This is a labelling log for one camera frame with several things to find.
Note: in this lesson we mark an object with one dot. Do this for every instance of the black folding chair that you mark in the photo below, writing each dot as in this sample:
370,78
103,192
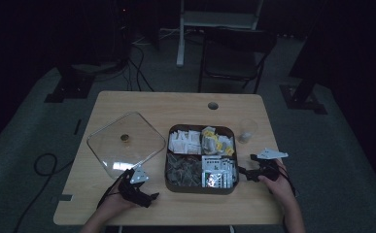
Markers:
234,58

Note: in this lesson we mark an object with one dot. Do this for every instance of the small black floor strip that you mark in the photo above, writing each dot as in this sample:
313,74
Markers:
77,126

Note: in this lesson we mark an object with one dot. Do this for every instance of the clear glass cup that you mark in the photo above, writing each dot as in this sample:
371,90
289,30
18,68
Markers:
247,132

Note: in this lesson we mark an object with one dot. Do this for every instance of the clear lid with brass knob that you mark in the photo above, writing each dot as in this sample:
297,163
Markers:
125,145

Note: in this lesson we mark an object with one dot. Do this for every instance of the dark square compartment box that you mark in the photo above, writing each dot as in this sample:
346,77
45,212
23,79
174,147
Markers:
201,190

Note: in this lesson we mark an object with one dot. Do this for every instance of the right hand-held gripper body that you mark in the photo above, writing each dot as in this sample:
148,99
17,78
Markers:
268,168

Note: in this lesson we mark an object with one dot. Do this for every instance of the black equipment tower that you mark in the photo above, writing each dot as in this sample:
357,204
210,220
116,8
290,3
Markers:
122,32

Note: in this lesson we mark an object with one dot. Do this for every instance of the row of black-and-white packets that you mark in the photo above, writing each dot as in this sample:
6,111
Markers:
218,170

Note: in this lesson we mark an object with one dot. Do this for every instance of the pile of white sachets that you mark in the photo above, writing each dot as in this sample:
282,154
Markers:
185,141

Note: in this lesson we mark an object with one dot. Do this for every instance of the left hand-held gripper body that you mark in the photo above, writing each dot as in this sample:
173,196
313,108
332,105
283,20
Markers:
133,186

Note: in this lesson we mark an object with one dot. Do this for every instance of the person's right hand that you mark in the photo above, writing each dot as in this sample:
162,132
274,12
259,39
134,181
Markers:
281,187

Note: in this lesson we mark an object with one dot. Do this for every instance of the black stand base plate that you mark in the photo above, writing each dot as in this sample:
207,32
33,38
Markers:
302,100
69,87

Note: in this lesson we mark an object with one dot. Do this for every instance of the white metal desk frame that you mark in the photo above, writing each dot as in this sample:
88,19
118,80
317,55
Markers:
184,39

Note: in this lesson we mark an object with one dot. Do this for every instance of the grey tape piece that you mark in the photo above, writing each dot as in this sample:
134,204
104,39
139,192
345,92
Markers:
65,197

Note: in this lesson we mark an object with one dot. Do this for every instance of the pile of dark mesh tea bags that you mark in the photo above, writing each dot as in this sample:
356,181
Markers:
184,170

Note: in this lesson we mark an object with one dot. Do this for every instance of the person's left hand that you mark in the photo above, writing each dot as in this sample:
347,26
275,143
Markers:
112,205

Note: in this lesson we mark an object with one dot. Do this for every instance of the pile of yellow-tagged tea bags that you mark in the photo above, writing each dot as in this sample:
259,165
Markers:
216,141

